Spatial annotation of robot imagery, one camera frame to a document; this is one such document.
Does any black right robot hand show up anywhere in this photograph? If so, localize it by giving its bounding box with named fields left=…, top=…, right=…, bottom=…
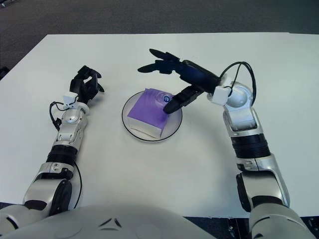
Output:
left=137, top=48, right=222, bottom=115

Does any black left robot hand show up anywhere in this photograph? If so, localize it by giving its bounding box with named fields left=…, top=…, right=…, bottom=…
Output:
left=69, top=65, right=106, bottom=104

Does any purple tissue paper pack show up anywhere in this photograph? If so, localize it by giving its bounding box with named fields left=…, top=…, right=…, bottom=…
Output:
left=127, top=87, right=175, bottom=139

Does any white plate with black rim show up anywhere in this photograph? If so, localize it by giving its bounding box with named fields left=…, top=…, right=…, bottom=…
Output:
left=121, top=90, right=183, bottom=143

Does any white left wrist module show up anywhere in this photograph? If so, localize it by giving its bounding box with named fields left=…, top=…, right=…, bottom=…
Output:
left=62, top=92, right=78, bottom=109

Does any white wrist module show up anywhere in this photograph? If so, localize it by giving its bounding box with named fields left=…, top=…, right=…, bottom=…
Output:
left=62, top=92, right=78, bottom=109
left=211, top=85, right=232, bottom=106

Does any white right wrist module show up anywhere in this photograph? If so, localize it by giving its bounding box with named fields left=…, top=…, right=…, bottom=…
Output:
left=211, top=85, right=232, bottom=106

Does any silver robot torso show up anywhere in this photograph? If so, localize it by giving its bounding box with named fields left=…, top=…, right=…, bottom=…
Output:
left=0, top=198, right=314, bottom=239

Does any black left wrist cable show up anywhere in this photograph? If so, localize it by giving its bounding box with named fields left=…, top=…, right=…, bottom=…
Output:
left=48, top=100, right=67, bottom=132

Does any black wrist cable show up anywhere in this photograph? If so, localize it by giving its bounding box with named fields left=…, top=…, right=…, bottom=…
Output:
left=48, top=100, right=67, bottom=132
left=220, top=61, right=258, bottom=101

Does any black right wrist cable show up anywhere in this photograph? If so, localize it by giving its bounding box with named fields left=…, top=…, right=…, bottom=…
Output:
left=220, top=61, right=258, bottom=101

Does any black left upper arm cable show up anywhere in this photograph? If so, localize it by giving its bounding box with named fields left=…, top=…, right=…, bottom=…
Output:
left=73, top=163, right=83, bottom=208

